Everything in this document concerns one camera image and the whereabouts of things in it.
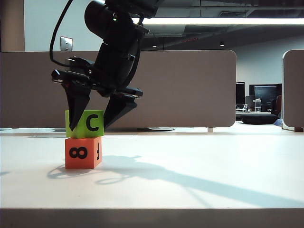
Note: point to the brown partition foot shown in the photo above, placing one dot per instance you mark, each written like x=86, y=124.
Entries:
x=298, y=129

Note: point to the clear plastic container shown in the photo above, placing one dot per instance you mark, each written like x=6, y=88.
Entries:
x=257, y=105

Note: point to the small black ceiling spotlight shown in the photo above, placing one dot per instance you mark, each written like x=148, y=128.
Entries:
x=222, y=43

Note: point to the long ceiling light strip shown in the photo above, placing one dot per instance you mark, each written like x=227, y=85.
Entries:
x=213, y=21

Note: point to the silver flat stand base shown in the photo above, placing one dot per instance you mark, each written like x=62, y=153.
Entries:
x=161, y=129

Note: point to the white partition foot bracket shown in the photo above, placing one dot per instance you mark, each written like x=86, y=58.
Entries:
x=210, y=130

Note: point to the wide dark computer monitor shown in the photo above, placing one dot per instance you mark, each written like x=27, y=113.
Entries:
x=264, y=95

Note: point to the black round cushion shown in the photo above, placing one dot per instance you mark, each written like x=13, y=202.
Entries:
x=259, y=119

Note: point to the green foam letter block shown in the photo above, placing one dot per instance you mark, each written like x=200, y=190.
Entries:
x=82, y=133

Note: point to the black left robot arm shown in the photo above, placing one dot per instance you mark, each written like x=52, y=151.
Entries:
x=102, y=19

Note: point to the wide brown desk partition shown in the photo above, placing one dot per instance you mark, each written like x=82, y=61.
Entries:
x=178, y=90

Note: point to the narrow dark computer monitor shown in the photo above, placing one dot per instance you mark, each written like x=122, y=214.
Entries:
x=240, y=92

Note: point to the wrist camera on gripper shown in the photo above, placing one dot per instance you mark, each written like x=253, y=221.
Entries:
x=76, y=63

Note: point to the narrow brown desk partition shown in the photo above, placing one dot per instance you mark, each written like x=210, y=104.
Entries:
x=294, y=90

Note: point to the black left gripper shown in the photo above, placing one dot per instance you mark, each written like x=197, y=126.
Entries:
x=114, y=69

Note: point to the metal wall switch plate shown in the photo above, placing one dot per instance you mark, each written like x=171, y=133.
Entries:
x=66, y=44

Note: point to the orange foam letter block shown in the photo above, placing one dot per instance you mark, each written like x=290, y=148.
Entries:
x=78, y=164

